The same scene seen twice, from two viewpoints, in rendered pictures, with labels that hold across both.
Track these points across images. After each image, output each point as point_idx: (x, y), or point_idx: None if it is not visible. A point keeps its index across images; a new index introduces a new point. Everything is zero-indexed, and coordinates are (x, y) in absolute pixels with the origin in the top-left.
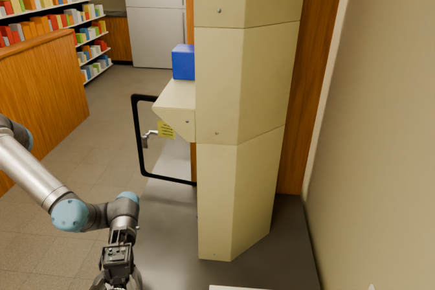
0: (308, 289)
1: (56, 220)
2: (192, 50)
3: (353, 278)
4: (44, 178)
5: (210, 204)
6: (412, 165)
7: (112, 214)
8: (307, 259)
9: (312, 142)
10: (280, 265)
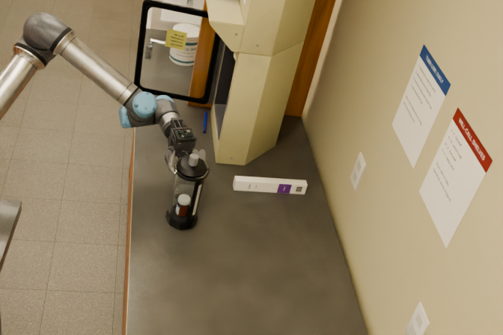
0: (311, 182)
1: (140, 106)
2: None
3: (348, 158)
4: (119, 75)
5: (239, 107)
6: (387, 69)
7: (159, 111)
8: (310, 164)
9: (318, 61)
10: (288, 168)
